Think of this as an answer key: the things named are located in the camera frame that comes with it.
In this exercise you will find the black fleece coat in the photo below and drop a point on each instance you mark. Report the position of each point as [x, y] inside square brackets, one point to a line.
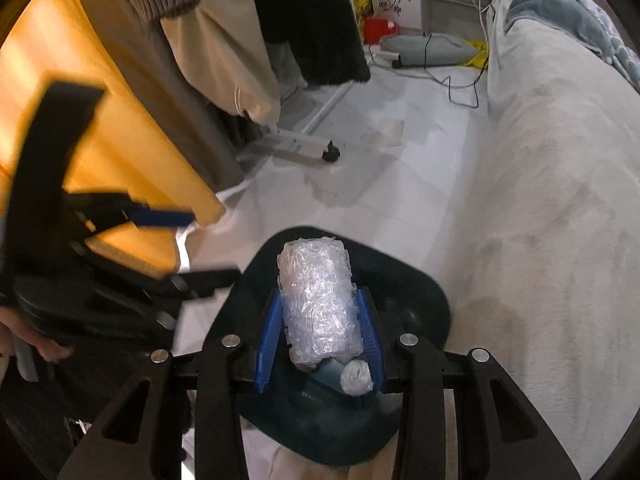
[310, 20]

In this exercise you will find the red box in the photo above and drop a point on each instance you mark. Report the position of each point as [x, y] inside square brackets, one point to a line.
[377, 30]

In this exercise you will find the cream long garment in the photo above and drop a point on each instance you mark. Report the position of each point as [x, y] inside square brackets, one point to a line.
[220, 50]

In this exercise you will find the grey curtain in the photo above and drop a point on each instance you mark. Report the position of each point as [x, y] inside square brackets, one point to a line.
[192, 125]

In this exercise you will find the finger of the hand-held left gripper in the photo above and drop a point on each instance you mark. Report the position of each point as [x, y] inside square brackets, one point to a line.
[165, 219]
[200, 282]

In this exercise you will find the orange curtain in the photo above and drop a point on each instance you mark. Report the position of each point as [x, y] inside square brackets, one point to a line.
[100, 125]

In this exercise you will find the grey floor cushion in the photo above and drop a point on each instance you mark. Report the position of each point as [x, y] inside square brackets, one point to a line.
[430, 50]

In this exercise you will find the dark teal waste bin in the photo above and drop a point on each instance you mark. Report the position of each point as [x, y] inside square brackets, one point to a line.
[415, 300]

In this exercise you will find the bed with grey headboard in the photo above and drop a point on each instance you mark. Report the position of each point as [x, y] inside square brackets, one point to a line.
[550, 210]

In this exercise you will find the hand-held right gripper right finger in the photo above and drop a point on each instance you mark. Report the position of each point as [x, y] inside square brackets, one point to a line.
[372, 345]

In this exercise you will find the white paper ball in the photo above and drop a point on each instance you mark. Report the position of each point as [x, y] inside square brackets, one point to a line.
[356, 379]

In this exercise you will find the blue printed fleece blanket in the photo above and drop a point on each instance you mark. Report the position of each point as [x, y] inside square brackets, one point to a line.
[617, 35]

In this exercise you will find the yellow cloth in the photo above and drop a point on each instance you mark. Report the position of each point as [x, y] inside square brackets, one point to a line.
[475, 57]

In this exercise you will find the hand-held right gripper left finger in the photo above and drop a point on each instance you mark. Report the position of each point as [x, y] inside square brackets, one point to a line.
[267, 345]

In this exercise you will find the person's left hand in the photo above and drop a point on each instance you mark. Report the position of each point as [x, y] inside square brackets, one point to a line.
[47, 350]

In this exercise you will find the grey-blue pillow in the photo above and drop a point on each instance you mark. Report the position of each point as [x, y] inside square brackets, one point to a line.
[550, 10]

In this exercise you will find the clear bubble wrap roll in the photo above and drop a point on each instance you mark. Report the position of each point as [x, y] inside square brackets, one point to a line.
[317, 300]

